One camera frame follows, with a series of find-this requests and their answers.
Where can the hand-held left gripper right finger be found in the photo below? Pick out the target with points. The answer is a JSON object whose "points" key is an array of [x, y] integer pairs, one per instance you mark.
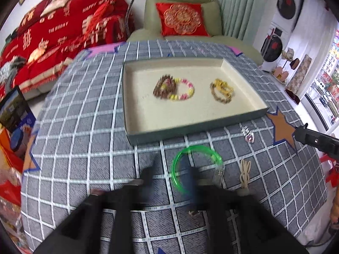
{"points": [[192, 182]]}

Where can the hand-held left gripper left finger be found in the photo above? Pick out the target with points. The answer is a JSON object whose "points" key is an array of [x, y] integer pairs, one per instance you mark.
{"points": [[151, 174]]}

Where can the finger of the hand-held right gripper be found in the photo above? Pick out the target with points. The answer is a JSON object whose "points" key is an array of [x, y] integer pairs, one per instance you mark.
{"points": [[315, 140]]}

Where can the green translucent bangle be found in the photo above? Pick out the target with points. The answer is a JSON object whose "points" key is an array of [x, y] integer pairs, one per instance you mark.
{"points": [[174, 166]]}

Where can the shallow green cardboard box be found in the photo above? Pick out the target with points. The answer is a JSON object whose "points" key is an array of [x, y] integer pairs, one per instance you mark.
{"points": [[148, 116]]}

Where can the red plastic stool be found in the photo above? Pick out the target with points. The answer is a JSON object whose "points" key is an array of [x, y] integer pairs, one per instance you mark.
{"points": [[329, 166]]}

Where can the silver hair clip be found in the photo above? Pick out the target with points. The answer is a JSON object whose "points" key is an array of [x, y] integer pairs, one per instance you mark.
{"points": [[194, 213]]}

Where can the large brown star patch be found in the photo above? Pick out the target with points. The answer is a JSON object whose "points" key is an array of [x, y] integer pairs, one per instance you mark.
{"points": [[282, 129]]}

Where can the beige hair clip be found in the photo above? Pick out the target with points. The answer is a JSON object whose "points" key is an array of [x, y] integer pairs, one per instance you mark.
{"points": [[245, 174]]}

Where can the window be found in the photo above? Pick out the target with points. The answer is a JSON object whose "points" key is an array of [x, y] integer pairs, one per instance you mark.
{"points": [[328, 84]]}

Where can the person's orange patterned clothing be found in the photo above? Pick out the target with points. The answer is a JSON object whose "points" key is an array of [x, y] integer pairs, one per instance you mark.
{"points": [[335, 206]]}

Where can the checkered board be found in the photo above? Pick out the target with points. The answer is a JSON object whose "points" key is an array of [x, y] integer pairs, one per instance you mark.
{"points": [[300, 72]]}

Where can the brown hat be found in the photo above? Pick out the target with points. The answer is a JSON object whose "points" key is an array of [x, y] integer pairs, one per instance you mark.
{"points": [[294, 63]]}

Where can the beige hat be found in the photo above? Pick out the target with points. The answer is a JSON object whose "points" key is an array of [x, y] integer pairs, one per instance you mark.
{"points": [[288, 54]]}

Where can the white washing machine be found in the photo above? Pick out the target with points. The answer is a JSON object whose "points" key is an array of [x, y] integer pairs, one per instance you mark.
{"points": [[274, 47]]}

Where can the small pink star patch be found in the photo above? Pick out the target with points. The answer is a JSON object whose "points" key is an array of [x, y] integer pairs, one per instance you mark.
{"points": [[234, 50]]}

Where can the small brown star patch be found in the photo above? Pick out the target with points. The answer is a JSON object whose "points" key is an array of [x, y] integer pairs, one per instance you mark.
{"points": [[30, 158]]}

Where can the large pink star patch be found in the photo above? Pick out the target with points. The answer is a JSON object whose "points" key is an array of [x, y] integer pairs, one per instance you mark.
{"points": [[106, 49]]}

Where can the blue lidded plastic jar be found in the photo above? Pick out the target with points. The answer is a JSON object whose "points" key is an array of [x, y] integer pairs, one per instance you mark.
{"points": [[17, 140]]}

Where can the white dryer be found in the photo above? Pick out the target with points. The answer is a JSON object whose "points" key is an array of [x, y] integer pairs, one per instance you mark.
{"points": [[287, 2]]}

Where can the pile of plastic bags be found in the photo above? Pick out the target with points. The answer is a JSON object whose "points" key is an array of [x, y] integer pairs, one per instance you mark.
{"points": [[10, 203]]}

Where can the dark printed box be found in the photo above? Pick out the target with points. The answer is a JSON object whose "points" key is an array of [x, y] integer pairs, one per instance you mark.
{"points": [[14, 105]]}

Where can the green curtain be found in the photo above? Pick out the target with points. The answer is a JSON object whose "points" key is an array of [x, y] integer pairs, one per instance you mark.
{"points": [[243, 5]]}

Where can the red embroidered cushion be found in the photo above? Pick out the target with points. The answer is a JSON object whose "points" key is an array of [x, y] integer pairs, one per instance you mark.
{"points": [[182, 19]]}

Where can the red printed sofa cover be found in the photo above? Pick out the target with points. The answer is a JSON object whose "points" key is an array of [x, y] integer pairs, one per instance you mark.
{"points": [[66, 31]]}

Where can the flexible floor stand pole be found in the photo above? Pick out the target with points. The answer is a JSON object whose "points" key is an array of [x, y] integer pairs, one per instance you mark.
{"points": [[131, 8]]}

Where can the small red tasselled pillow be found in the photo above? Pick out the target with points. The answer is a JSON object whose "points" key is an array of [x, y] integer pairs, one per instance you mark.
{"points": [[100, 13]]}

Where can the grey clothes pile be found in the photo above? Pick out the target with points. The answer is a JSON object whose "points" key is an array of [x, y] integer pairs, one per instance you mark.
{"points": [[10, 68]]}

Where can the photo print pillow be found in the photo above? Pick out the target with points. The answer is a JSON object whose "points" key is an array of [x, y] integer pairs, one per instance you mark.
{"points": [[58, 4]]}

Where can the large red printed pillow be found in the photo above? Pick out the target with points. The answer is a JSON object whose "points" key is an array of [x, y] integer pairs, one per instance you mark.
{"points": [[31, 18]]}

